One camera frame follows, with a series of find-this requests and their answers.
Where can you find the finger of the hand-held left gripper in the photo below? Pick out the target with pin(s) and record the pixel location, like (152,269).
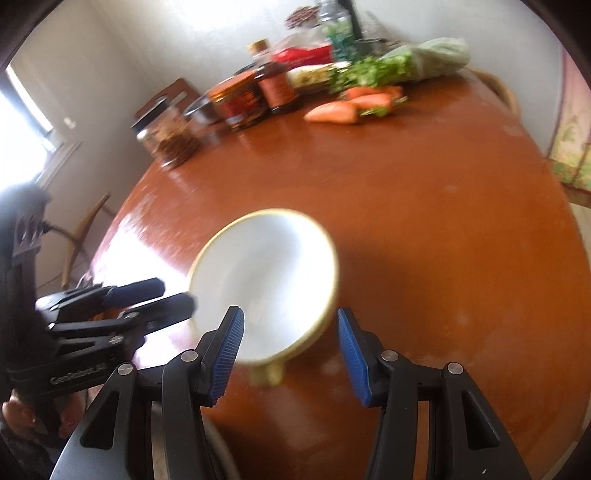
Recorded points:
(138,290)
(175,307)

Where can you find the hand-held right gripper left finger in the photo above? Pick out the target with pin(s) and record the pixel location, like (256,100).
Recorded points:
(226,355)

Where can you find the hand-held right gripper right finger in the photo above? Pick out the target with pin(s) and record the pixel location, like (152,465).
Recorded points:
(353,355)

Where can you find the white bowl with yellow rim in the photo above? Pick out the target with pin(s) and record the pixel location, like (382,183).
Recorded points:
(263,277)

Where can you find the person's left hand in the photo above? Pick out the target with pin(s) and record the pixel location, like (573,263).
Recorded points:
(18,413)

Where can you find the wooden armchair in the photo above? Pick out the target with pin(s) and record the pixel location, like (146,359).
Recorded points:
(85,226)

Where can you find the clear jar with black lid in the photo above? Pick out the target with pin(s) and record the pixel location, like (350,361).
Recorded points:
(168,136)

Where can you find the small steel bowl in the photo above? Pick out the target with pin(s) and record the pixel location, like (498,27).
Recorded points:
(203,113)

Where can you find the brown slatted-back chair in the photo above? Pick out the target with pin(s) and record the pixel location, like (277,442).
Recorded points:
(171,92)

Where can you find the window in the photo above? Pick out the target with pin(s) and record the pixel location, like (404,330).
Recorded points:
(23,124)

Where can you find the red label glass jar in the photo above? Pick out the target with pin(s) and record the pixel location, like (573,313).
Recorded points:
(238,101)

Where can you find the carrot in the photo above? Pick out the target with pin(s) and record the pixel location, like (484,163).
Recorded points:
(369,91)
(332,113)
(374,102)

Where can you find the dark sauce bottle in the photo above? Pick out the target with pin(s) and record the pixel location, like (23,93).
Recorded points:
(274,83)

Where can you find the clear food packet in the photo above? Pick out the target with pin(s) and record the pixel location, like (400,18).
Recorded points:
(311,76)

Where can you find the red food packet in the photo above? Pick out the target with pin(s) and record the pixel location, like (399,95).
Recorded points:
(302,54)

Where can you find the light wooden round-back chair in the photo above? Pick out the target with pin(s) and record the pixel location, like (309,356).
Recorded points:
(501,87)

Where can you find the plastic bag of vegetables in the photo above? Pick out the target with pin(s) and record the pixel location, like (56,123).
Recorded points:
(429,57)

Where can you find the floral printed cloth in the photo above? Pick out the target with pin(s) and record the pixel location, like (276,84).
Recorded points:
(572,129)

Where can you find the red speckled bundle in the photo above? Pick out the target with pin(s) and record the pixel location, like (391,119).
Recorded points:
(301,16)

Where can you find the clear bottle with green label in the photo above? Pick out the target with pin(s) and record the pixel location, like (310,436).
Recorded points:
(337,32)

